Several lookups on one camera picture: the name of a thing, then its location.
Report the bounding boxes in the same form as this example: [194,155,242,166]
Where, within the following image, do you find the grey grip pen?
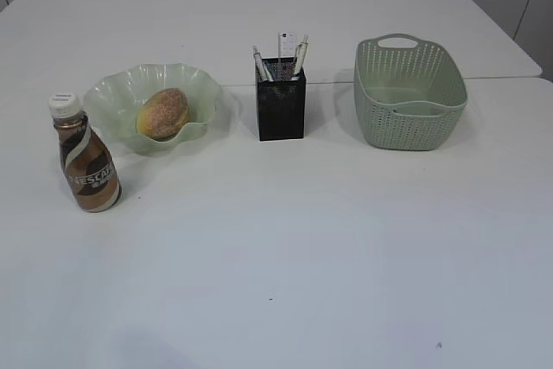
[252,46,269,82]
[263,60,277,82]

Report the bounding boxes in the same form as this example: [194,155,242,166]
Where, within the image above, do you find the beige grip white pen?
[292,35,308,79]

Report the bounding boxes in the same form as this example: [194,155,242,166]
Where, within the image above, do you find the clear plastic ruler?
[277,32,296,61]

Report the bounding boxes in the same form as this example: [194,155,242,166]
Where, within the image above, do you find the sugared bread loaf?
[136,88,189,141]

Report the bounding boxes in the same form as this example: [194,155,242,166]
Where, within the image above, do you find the brown coffee drink bottle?
[48,93,122,213]

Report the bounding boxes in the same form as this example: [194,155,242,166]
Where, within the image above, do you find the black mesh pen holder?
[255,58,307,141]

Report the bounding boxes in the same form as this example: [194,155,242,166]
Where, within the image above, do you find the green plastic woven basket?
[353,34,467,151]

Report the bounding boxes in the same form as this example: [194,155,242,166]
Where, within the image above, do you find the green wavy glass plate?
[83,63,222,154]

